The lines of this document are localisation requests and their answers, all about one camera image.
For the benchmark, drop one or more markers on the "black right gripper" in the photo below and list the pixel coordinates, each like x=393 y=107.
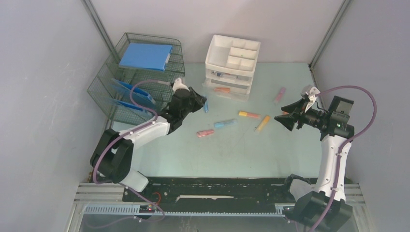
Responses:
x=289 y=120

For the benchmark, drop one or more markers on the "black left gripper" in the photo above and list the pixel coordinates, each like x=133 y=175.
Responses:
x=200 y=100

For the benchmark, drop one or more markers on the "white plastic drawer organizer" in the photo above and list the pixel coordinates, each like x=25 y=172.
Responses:
x=231 y=56

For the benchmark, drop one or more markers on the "blue transparent correction tape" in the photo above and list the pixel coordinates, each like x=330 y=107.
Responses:
x=205 y=107

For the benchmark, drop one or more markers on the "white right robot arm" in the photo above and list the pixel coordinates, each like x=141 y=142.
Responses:
x=321 y=207

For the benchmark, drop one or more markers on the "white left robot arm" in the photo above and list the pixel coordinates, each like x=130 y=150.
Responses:
x=113 y=154

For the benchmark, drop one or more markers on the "pale yellow highlighter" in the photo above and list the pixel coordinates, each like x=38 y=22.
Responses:
x=262 y=124

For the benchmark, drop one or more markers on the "light blue highlighter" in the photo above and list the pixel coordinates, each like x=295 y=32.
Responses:
x=222 y=124

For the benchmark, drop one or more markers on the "pink correction tape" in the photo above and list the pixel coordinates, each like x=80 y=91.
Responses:
x=205 y=133

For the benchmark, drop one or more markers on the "yellow pink highlighter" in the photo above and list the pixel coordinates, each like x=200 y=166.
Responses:
x=248 y=114

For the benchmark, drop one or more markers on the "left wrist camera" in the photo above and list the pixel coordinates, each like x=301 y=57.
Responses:
x=178 y=84

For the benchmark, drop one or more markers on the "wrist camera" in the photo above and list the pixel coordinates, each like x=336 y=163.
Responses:
x=178 y=84
x=310 y=93

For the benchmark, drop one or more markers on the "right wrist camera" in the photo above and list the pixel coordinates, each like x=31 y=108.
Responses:
x=310 y=93

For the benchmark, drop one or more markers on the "green wire mesh rack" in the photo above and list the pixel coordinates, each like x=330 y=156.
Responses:
x=102 y=91

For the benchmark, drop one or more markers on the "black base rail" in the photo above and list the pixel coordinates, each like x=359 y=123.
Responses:
x=175 y=196

